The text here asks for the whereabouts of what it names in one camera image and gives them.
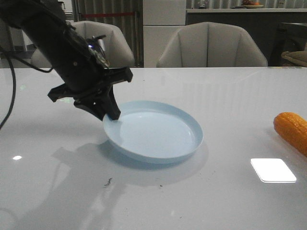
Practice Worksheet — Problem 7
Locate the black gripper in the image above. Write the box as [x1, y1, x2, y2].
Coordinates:
[48, 48, 133, 121]

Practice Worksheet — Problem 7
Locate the light blue round plate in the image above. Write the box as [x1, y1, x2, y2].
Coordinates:
[103, 101, 203, 164]

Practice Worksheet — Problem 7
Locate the orange corn cob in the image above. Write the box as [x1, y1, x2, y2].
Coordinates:
[273, 112, 307, 156]

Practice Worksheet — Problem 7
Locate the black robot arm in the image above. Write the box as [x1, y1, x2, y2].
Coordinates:
[0, 0, 134, 120]

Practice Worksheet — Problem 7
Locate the grey upholstered chair left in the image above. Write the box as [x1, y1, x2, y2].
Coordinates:
[24, 21, 134, 73]

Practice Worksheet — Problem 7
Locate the grey upholstered chair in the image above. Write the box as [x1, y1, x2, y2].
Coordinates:
[24, 21, 134, 73]
[156, 22, 268, 68]

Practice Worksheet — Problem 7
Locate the grey striped curtain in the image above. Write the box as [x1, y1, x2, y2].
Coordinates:
[72, 0, 143, 68]

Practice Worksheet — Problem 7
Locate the red barrier belt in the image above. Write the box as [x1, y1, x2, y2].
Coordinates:
[81, 11, 139, 18]

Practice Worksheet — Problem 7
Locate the white refrigerator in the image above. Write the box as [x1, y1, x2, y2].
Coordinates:
[142, 0, 186, 68]

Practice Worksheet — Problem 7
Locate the grey upholstered chair right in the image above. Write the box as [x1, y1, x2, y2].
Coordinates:
[156, 22, 268, 68]

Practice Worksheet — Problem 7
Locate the fruit bowl on sideboard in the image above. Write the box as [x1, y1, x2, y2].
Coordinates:
[241, 0, 264, 9]

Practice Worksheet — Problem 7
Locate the dark grey sideboard cabinet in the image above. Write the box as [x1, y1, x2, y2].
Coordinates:
[186, 8, 307, 66]

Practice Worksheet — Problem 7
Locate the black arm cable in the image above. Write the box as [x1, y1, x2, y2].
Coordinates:
[0, 45, 54, 130]

